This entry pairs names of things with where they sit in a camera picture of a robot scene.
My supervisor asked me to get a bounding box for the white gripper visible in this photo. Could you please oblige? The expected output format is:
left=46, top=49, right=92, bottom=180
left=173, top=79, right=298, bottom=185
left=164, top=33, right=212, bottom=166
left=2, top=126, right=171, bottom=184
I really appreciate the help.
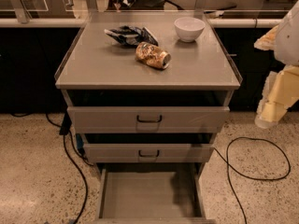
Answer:
left=254, top=1, right=299, bottom=129

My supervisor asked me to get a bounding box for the orange crushed soda can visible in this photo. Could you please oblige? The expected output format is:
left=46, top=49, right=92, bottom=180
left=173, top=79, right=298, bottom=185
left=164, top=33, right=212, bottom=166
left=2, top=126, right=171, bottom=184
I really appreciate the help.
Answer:
left=135, top=42, right=171, bottom=70

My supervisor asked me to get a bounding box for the grey drawer cabinet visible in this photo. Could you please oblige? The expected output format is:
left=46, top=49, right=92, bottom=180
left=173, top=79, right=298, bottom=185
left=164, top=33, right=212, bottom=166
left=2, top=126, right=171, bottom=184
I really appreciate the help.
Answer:
left=56, top=11, right=240, bottom=224

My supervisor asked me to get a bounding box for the middle grey drawer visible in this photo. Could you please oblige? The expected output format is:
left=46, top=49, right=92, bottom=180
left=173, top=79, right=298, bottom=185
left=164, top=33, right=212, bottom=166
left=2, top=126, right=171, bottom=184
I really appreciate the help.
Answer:
left=84, top=144, right=213, bottom=163

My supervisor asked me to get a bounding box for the bottom grey open drawer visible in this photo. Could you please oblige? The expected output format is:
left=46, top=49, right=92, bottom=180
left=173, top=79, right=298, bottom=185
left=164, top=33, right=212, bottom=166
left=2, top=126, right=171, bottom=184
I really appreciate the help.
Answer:
left=92, top=165, right=216, bottom=224

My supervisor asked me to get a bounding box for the top grey drawer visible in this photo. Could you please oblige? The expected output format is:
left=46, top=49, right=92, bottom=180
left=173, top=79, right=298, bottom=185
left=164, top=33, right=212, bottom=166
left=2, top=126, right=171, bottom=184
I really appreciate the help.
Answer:
left=67, top=106, right=229, bottom=133

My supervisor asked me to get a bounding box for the white ceramic bowl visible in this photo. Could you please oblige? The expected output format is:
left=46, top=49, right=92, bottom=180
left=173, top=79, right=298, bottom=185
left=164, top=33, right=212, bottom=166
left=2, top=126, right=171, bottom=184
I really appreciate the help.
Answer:
left=174, top=17, right=206, bottom=42

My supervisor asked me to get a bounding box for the blue white chip bag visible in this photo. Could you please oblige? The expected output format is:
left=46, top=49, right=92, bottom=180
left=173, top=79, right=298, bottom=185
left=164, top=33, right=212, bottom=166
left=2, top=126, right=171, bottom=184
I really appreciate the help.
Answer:
left=104, top=25, right=159, bottom=47

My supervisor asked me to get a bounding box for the black power adapter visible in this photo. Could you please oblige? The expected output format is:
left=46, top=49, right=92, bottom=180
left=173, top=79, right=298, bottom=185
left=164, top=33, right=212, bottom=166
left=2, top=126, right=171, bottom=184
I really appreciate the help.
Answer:
left=59, top=112, right=72, bottom=135

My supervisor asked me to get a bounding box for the black cable right floor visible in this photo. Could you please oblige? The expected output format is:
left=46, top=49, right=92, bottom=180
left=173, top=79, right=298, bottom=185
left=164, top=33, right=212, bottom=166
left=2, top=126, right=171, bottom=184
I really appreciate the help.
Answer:
left=213, top=136, right=292, bottom=224

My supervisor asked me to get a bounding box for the black cable floor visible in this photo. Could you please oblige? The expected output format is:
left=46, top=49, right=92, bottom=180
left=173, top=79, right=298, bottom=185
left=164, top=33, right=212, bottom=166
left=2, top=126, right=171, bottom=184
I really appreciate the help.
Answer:
left=213, top=136, right=292, bottom=224
left=45, top=113, right=94, bottom=224

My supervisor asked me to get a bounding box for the black cable left floor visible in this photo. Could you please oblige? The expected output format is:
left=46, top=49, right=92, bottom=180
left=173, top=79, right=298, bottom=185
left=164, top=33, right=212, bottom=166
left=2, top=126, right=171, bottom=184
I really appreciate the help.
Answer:
left=45, top=113, right=94, bottom=224

